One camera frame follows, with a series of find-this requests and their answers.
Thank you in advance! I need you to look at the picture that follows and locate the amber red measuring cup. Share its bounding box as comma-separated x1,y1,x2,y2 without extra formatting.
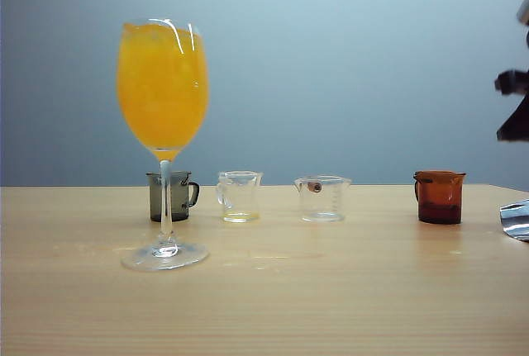
413,169,467,225

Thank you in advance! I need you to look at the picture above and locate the clear cup with graduation marks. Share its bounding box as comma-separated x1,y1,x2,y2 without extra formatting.
293,174,352,224

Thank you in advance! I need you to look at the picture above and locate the crumpled silver foil sheet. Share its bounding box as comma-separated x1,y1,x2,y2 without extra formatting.
498,198,529,243

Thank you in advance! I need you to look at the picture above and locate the wine glass with orange drink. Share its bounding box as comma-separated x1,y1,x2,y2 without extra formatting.
115,18,211,273

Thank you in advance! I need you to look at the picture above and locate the grey smoked measuring cup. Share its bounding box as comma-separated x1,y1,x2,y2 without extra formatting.
145,170,201,223

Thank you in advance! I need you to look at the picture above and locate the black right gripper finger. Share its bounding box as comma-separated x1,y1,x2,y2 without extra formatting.
496,95,529,142

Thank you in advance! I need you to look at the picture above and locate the clear cup with yellow residue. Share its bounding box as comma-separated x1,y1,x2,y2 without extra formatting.
215,170,265,224

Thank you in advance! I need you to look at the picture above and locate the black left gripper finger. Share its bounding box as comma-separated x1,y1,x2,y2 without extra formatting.
494,69,529,95

